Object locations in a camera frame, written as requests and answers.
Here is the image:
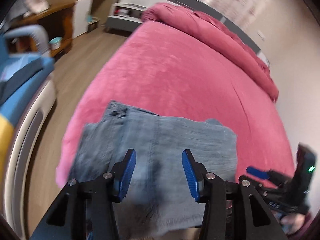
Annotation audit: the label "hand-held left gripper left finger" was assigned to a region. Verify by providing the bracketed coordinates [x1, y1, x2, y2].
[30, 149, 137, 240]

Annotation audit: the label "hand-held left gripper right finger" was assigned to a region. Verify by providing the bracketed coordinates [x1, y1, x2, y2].
[182, 149, 288, 240]

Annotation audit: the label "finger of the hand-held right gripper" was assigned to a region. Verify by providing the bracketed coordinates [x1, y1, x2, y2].
[259, 184, 297, 213]
[246, 166, 297, 191]

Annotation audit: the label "blue denim pants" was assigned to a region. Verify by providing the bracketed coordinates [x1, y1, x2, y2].
[69, 100, 238, 237]

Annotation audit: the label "person's right hand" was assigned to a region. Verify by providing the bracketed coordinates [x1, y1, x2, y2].
[280, 212, 307, 234]

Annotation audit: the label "bed with pink sheet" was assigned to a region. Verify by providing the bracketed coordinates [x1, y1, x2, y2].
[56, 20, 295, 190]

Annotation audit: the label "small white teal-lidded bucket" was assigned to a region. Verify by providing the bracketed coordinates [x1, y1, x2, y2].
[49, 37, 63, 50]

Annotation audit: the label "pink duvet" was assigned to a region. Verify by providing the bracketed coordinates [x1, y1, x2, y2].
[140, 2, 279, 103]

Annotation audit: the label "white and grey nightstand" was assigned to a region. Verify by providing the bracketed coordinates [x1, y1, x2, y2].
[105, 2, 147, 33]

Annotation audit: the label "wooden desk cabinet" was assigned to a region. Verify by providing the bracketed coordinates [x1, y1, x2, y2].
[10, 0, 120, 58]

